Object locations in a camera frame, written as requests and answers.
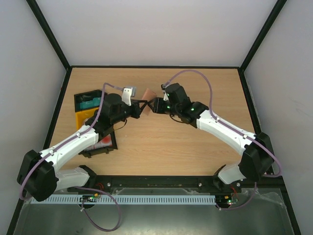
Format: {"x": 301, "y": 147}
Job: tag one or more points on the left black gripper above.
{"x": 137, "y": 111}

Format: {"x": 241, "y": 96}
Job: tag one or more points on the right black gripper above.
{"x": 156, "y": 105}

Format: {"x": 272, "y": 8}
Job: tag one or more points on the brown leather card holder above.
{"x": 148, "y": 95}

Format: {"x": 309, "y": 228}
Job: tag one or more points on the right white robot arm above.
{"x": 255, "y": 149}

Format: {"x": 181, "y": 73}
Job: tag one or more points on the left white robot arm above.
{"x": 41, "y": 175}

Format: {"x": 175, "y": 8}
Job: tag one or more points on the teal card stack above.
{"x": 95, "y": 102}

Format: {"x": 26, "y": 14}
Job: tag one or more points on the black bin with teal cards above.
{"x": 87, "y": 100}

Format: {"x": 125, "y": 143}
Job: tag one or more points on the black bin with red cards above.
{"x": 106, "y": 145}

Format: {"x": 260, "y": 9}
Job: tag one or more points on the yellow bin with white cards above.
{"x": 82, "y": 116}

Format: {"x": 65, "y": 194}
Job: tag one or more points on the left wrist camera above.
{"x": 127, "y": 94}

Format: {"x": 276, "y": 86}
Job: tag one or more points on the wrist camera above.
{"x": 127, "y": 94}
{"x": 163, "y": 87}

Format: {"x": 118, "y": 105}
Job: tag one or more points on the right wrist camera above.
{"x": 163, "y": 87}

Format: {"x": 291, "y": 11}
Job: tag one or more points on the black aluminium frame rail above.
{"x": 202, "y": 184}

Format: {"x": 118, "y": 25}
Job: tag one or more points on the light blue slotted cable duct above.
{"x": 64, "y": 199}

